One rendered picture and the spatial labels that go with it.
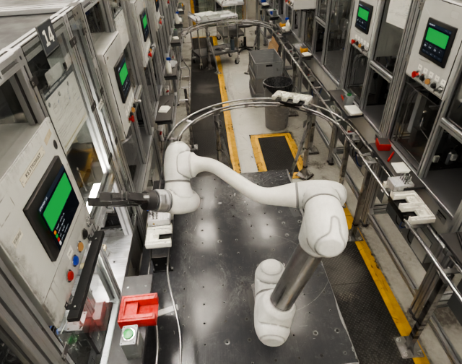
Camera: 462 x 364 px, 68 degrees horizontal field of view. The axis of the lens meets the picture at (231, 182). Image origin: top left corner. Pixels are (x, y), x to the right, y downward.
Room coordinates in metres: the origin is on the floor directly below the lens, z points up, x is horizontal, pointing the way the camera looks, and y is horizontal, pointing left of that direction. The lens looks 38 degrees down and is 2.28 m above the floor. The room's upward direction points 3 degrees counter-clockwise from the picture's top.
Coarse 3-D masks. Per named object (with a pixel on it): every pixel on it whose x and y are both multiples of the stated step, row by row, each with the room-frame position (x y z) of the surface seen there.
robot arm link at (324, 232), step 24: (312, 216) 0.83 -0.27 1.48; (336, 216) 0.80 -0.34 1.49; (312, 240) 0.75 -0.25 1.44; (336, 240) 0.73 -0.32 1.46; (288, 264) 0.84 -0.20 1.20; (312, 264) 0.78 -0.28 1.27; (288, 288) 0.80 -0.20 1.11; (264, 312) 0.81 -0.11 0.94; (288, 312) 0.79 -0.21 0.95; (264, 336) 0.74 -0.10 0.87; (288, 336) 0.75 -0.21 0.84
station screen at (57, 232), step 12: (60, 168) 0.85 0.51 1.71; (60, 180) 0.82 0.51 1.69; (48, 192) 0.74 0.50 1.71; (72, 192) 0.86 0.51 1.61; (72, 204) 0.83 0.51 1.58; (60, 216) 0.74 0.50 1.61; (72, 216) 0.80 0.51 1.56; (48, 228) 0.67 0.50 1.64; (60, 228) 0.72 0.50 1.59; (60, 240) 0.69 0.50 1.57
